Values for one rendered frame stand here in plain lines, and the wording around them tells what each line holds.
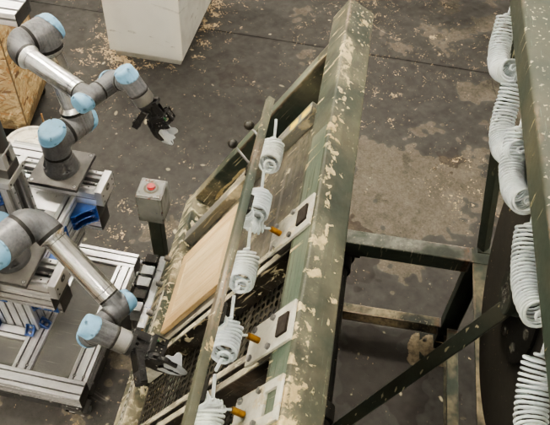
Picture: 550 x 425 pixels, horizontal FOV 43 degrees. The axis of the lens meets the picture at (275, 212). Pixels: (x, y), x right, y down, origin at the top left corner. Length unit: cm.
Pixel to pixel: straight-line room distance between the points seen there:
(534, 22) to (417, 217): 250
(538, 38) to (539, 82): 18
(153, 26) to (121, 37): 29
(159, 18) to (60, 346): 247
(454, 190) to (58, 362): 258
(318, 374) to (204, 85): 379
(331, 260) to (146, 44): 377
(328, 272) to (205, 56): 387
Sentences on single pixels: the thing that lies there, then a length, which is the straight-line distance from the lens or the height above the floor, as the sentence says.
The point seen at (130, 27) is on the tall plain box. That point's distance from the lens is 517.
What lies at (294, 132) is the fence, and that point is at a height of 161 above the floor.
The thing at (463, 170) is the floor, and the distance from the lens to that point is 468.
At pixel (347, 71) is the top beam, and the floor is 195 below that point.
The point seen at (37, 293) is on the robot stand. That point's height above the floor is 92.
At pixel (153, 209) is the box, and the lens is 313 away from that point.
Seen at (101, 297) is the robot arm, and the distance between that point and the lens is 229.
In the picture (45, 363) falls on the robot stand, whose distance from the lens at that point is 354.
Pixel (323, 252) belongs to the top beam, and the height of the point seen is 195.
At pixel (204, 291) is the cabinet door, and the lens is 244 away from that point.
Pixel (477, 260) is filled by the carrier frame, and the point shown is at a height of 79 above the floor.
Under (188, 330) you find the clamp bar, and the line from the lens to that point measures 223.
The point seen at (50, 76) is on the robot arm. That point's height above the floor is 162.
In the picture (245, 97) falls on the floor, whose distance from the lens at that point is 496.
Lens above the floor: 323
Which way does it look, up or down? 50 degrees down
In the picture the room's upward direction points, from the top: 4 degrees clockwise
